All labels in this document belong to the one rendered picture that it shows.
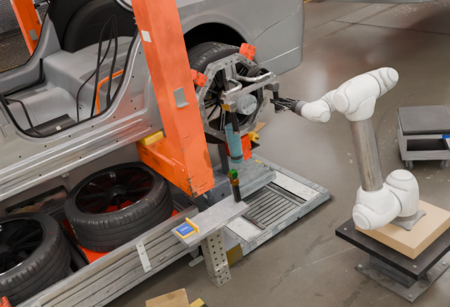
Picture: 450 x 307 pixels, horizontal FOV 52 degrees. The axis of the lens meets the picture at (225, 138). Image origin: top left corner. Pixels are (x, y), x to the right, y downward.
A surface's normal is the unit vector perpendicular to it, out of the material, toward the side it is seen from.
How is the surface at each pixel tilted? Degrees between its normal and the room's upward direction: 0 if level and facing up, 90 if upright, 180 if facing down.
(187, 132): 90
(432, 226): 1
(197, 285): 0
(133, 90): 90
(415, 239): 1
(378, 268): 90
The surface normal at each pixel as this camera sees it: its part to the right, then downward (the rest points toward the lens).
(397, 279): -0.78, 0.40
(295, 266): -0.17, -0.87
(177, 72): 0.59, 0.29
